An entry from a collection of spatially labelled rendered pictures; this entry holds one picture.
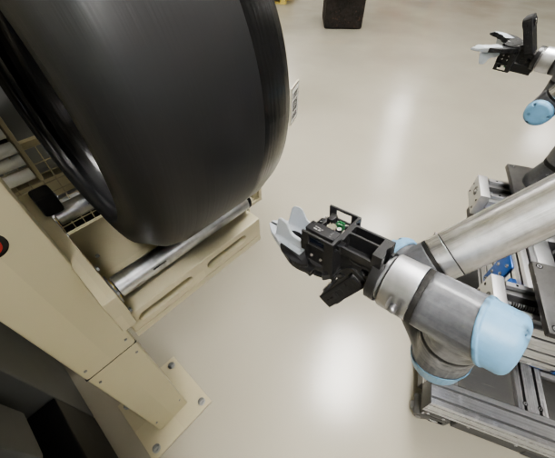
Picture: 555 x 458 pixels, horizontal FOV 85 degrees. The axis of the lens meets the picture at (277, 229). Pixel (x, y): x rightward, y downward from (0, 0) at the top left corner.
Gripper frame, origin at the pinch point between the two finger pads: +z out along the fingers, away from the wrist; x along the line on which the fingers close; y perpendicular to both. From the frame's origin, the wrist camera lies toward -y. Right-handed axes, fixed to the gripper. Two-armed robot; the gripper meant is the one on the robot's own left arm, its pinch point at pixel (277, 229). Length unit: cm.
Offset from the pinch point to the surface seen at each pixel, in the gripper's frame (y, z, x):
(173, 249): -6.6, 18.3, 12.2
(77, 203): -3.1, 46.1, 19.0
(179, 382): -95, 45, 25
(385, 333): -102, -9, -53
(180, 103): 24.6, 1.7, 10.1
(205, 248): -11.9, 18.2, 5.5
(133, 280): -7.2, 17.9, 21.3
